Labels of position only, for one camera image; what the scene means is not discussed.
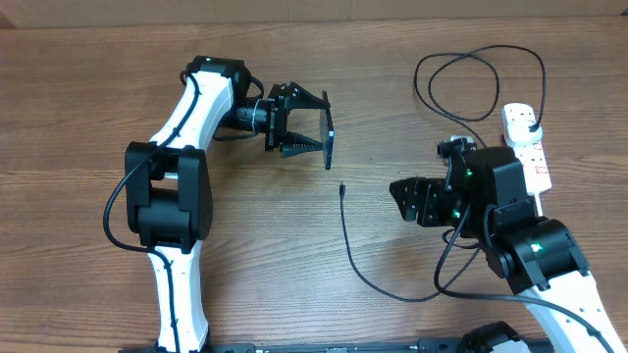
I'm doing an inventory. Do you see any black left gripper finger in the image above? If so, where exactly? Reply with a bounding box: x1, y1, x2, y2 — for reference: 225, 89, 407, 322
280, 131, 323, 158
288, 82, 330, 110

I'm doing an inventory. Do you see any Samsung Galaxy S24+ smartphone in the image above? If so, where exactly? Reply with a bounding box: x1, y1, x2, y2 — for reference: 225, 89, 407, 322
320, 90, 335, 170

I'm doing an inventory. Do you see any black USB-C charging cable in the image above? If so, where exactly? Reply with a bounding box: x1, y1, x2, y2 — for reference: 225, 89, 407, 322
339, 44, 548, 304

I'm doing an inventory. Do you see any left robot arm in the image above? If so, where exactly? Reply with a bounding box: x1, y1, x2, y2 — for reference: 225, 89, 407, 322
122, 56, 335, 352

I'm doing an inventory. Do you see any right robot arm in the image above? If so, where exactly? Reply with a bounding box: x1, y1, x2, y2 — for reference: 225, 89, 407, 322
390, 142, 625, 352

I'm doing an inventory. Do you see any white charger plug adapter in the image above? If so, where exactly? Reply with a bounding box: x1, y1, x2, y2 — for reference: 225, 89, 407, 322
503, 121, 543, 148

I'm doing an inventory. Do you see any white power strip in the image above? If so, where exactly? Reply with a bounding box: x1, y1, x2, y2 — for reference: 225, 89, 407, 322
500, 103, 551, 196

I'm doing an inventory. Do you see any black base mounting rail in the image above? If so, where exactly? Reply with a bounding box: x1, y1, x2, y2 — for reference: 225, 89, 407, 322
117, 336, 555, 353

